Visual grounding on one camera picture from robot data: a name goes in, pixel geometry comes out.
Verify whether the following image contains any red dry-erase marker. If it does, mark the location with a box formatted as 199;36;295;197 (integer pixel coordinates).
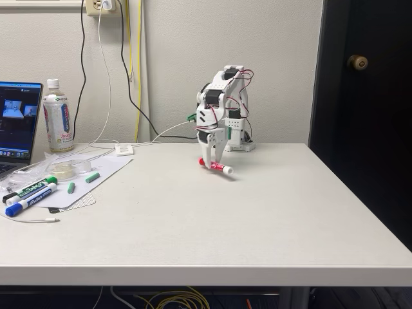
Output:
198;157;234;176

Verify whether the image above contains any blue dry-erase marker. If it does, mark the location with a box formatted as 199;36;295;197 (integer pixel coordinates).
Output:
5;182;58;218

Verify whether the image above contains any green dry-erase marker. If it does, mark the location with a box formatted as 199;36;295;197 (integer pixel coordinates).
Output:
6;175;59;207

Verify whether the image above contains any white adapter box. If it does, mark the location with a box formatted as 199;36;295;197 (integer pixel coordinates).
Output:
115;144;135;157

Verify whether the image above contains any white sheet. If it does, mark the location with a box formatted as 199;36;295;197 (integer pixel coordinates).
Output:
32;154;135;209

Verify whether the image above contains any clear plastic dish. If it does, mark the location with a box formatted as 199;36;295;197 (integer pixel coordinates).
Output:
46;159;93;180

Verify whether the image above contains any white mesh pad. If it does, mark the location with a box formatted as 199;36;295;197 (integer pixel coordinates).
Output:
59;192;97;212

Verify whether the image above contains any beige tape roll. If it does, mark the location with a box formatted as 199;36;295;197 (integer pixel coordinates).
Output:
51;162;80;180

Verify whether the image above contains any plastic tea bottle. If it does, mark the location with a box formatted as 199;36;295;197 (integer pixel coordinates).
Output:
42;79;75;153

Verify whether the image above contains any black door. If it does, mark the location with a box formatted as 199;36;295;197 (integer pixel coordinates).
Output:
308;0;412;252

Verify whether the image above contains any brass door knob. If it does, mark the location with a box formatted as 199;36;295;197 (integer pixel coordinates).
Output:
346;53;370;71

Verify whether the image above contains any grey table leg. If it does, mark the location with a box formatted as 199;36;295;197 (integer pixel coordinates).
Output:
278;287;312;309

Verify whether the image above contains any clear plastic bag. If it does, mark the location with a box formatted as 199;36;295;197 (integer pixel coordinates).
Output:
0;153;59;194

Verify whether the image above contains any grey laptop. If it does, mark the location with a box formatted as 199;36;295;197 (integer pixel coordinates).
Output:
0;81;44;180

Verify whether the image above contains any white robot usb cable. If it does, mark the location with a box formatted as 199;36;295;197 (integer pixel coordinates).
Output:
130;120;196;149

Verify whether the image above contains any black camera cable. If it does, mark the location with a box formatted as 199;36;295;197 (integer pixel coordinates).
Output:
115;0;199;140

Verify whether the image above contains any white charger cable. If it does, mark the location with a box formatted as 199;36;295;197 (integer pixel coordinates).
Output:
73;6;120;158

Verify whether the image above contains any yellow cable bundle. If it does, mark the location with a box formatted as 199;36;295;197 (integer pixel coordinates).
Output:
133;288;210;309

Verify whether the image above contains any black power cable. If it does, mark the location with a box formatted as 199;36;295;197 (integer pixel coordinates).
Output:
72;0;88;142

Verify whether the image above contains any white loose cable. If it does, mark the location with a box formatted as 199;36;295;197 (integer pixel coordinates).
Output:
0;214;61;225

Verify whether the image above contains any white cable under table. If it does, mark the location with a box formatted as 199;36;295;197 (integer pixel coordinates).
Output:
111;286;136;309

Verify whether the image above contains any beige wall outlet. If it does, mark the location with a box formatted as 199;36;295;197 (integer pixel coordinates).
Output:
86;0;117;17

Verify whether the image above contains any white wall trim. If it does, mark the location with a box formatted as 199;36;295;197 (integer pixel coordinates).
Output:
0;0;84;8

